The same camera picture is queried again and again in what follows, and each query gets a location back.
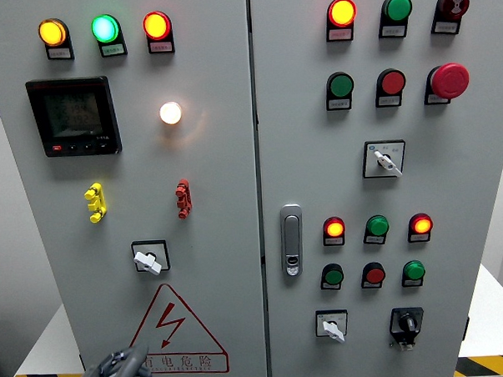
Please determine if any large green push button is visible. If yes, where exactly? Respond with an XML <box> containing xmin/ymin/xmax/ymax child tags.
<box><xmin>327</xmin><ymin>71</ymin><xmax>356</xmax><ymax>99</ymax></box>

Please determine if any small green push button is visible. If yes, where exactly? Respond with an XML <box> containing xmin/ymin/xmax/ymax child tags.
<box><xmin>322</xmin><ymin>263</ymin><xmax>346</xmax><ymax>286</ymax></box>

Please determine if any black display meter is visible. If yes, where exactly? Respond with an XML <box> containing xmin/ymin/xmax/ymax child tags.
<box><xmin>25</xmin><ymin>75</ymin><xmax>123</xmax><ymax>159</ymax></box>

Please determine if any large red indicator lamp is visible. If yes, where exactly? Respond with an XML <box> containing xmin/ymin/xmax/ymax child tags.
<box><xmin>142</xmin><ymin>10</ymin><xmax>174</xmax><ymax>41</ymax></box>
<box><xmin>327</xmin><ymin>0</ymin><xmax>359</xmax><ymax>29</ymax></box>

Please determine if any large red push button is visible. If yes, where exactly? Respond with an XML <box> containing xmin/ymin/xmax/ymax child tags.
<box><xmin>377</xmin><ymin>68</ymin><xmax>408</xmax><ymax>96</ymax></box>

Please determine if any black-handled turn switch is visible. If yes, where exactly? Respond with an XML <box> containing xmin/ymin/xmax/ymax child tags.
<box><xmin>388</xmin><ymin>306</ymin><xmax>426</xmax><ymax>353</ymax></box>

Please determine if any red warning triangle sticker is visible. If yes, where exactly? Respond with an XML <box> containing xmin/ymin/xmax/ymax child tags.
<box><xmin>125</xmin><ymin>280</ymin><xmax>230</xmax><ymax>377</ymax></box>

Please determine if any pale grey cabinet door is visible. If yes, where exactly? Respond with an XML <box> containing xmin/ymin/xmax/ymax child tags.
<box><xmin>0</xmin><ymin>0</ymin><xmax>269</xmax><ymax>377</ymax></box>

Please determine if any small red push button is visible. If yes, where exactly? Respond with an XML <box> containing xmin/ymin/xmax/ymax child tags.
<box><xmin>363</xmin><ymin>261</ymin><xmax>388</xmax><ymax>285</ymax></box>

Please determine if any small red handle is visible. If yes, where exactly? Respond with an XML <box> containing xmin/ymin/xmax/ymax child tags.
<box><xmin>174</xmin><ymin>178</ymin><xmax>193</xmax><ymax>220</ymax></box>

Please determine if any large yellow indicator lamp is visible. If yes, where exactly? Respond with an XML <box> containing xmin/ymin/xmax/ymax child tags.
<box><xmin>37</xmin><ymin>17</ymin><xmax>69</xmax><ymax>48</ymax></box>

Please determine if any pale grey door with lock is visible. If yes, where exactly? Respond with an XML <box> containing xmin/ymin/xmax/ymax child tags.
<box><xmin>248</xmin><ymin>0</ymin><xmax>503</xmax><ymax>377</ymax></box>

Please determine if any small green domed button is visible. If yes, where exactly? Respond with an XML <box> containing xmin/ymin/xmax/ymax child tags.
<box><xmin>402</xmin><ymin>259</ymin><xmax>426</xmax><ymax>282</ymax></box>

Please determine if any small yellow handle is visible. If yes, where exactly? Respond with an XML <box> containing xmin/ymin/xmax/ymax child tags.
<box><xmin>83</xmin><ymin>183</ymin><xmax>108</xmax><ymax>224</ymax></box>

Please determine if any large dark green lamp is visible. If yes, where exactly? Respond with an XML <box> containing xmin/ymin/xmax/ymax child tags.
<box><xmin>382</xmin><ymin>0</ymin><xmax>415</xmax><ymax>24</ymax></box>

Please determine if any large white-handled labelled switch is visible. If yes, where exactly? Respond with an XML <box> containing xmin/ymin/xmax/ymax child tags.
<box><xmin>360</xmin><ymin>139</ymin><xmax>408</xmax><ymax>180</ymax></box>

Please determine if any large bright green lamp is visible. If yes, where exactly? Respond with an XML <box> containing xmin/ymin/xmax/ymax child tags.
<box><xmin>90</xmin><ymin>13</ymin><xmax>123</xmax><ymax>44</ymax></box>

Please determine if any round white lamp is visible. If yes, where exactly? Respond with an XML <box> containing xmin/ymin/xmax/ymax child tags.
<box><xmin>158</xmin><ymin>101</ymin><xmax>184</xmax><ymax>126</ymax></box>

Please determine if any silver door lock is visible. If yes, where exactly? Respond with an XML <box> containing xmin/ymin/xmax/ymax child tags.
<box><xmin>278</xmin><ymin>203</ymin><xmax>305</xmax><ymax>278</ymax></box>

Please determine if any small red indicator lamp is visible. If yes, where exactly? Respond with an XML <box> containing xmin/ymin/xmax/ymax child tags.
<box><xmin>408</xmin><ymin>213</ymin><xmax>435</xmax><ymax>235</ymax></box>
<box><xmin>323</xmin><ymin>216</ymin><xmax>346</xmax><ymax>239</ymax></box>

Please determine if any small green indicator lamp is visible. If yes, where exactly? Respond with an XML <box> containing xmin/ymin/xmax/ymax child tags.
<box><xmin>365</xmin><ymin>214</ymin><xmax>390</xmax><ymax>238</ymax></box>

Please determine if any small white-handled labelled switch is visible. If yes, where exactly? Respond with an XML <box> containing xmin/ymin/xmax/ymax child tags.
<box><xmin>314</xmin><ymin>309</ymin><xmax>350</xmax><ymax>344</ymax></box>

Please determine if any large red stop button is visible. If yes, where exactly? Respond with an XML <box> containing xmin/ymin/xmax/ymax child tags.
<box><xmin>430</xmin><ymin>61</ymin><xmax>471</xmax><ymax>101</ymax></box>

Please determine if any dark red buzzer lamp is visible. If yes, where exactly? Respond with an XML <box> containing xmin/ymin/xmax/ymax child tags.
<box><xmin>439</xmin><ymin>0</ymin><xmax>471</xmax><ymax>21</ymax></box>

